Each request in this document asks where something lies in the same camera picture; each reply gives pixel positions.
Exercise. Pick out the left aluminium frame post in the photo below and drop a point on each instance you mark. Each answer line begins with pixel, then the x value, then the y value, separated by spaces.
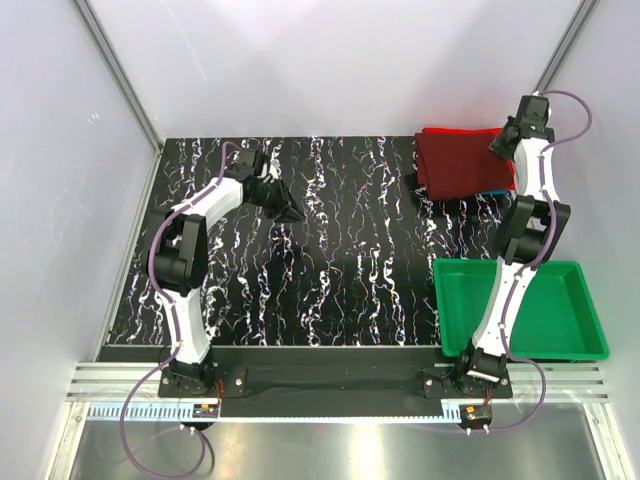
pixel 111 61

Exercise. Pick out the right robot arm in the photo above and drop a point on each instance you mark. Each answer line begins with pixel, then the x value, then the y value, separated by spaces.
pixel 526 239

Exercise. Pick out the right connector box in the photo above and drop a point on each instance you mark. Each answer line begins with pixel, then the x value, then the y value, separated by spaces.
pixel 477 412

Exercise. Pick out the aluminium frame post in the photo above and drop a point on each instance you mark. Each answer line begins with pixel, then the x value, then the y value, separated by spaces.
pixel 568 40
pixel 111 61

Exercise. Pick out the connector box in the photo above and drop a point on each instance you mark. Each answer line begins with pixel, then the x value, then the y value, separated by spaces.
pixel 206 411
pixel 477 412

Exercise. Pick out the left connector box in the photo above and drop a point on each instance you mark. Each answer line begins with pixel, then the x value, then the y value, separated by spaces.
pixel 206 411

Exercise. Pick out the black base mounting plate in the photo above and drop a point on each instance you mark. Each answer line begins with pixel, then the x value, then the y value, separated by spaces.
pixel 327 382

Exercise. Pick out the aluminium front rail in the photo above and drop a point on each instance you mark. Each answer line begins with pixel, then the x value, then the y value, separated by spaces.
pixel 551 422

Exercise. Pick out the green plastic tray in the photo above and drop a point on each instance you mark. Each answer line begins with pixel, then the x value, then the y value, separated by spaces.
pixel 557 319

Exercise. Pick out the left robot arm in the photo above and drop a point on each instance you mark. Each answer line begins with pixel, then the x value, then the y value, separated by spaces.
pixel 177 254

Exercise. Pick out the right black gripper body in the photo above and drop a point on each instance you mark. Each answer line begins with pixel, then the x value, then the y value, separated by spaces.
pixel 497 145

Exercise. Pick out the folded bright red t-shirt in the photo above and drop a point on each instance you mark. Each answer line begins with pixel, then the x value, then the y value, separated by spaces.
pixel 450 130

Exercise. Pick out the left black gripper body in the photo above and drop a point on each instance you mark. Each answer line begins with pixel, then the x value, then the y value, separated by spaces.
pixel 273 199

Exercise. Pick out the right aluminium frame post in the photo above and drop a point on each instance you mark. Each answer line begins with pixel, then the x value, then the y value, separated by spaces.
pixel 568 40

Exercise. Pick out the dark red t-shirt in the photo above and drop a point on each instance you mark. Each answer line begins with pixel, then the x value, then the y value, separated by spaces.
pixel 460 165

